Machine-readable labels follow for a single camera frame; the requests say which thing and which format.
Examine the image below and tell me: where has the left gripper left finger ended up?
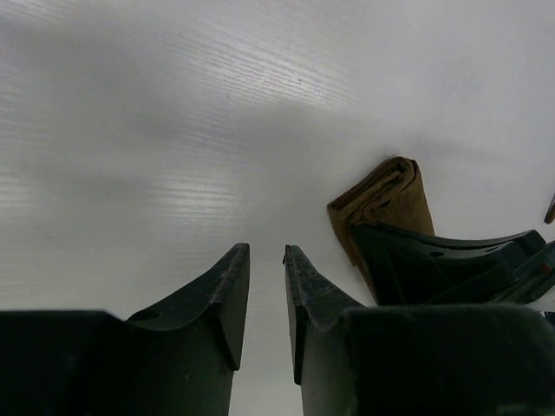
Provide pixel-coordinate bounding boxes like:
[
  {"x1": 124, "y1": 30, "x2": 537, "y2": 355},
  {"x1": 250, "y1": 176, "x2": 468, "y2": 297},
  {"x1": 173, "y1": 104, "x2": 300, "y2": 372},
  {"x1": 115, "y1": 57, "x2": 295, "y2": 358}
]
[{"x1": 1, "y1": 244, "x2": 250, "y2": 415}]

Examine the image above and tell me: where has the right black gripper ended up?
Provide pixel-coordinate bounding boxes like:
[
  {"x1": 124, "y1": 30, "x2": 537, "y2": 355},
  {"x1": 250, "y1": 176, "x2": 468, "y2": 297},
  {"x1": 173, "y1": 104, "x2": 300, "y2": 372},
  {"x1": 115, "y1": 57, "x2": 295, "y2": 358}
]
[{"x1": 349, "y1": 224, "x2": 554, "y2": 306}]

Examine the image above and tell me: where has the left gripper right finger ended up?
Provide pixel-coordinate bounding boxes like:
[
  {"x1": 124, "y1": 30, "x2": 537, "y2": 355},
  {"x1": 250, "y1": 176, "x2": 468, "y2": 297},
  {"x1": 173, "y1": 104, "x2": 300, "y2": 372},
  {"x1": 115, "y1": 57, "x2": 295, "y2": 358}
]
[{"x1": 284, "y1": 245, "x2": 554, "y2": 415}]

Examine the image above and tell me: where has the brown cloth napkin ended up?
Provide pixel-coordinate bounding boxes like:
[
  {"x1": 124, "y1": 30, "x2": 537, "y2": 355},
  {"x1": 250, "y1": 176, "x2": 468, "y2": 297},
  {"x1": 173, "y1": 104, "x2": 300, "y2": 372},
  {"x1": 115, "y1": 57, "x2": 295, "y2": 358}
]
[{"x1": 327, "y1": 156, "x2": 435, "y2": 299}]

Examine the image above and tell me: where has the brown wooden spoon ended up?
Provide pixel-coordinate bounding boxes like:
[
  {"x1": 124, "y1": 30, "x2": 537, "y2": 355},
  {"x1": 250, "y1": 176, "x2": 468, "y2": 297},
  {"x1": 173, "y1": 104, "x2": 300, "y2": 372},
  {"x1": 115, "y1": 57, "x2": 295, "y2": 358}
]
[{"x1": 544, "y1": 198, "x2": 555, "y2": 224}]

